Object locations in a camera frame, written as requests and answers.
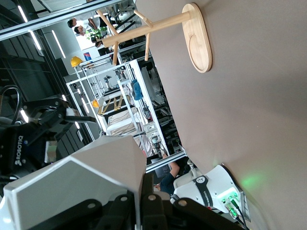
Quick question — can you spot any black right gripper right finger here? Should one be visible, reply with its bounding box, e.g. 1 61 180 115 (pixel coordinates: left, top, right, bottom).
140 172 244 230

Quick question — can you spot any white faceted cup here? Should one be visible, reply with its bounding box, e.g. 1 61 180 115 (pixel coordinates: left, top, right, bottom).
3 135 147 230

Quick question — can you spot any large yellow hard hat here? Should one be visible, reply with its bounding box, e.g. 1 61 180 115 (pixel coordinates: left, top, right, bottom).
70 56 84 68

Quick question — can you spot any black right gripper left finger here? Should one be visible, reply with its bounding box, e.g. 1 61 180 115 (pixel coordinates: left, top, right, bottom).
31 193 141 230

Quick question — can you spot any person in white shirt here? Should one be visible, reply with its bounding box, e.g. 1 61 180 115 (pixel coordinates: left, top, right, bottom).
67 14 101 36

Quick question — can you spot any aluminium frame post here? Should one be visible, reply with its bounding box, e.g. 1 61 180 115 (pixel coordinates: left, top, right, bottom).
0 0 136 42

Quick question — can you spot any white metal shelving rack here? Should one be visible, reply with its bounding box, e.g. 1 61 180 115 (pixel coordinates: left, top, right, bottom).
66 59 187 173

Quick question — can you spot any brown table cover sheet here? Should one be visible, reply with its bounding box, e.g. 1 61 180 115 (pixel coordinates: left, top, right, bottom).
135 0 307 230

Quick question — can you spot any green potted plant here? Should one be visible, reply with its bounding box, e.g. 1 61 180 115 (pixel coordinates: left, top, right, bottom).
85 25 108 42

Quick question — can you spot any black left arm base cable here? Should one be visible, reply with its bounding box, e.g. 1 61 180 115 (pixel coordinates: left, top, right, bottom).
222 195 250 230

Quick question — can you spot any seated person dark shirt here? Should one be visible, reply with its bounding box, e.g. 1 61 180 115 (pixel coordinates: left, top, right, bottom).
159 161 181 195

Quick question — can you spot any blue cap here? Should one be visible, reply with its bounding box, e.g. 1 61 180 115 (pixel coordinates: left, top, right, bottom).
130 79 144 101

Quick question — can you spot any wooden cup rack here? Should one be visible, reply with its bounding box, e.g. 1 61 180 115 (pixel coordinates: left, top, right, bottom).
97 2 213 74

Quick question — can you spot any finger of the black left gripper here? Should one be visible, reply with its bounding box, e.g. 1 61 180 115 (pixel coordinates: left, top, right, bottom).
23 97 96 125
31 119 70 164

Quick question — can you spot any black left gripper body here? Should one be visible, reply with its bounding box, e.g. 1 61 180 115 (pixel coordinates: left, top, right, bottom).
0 124 58 179

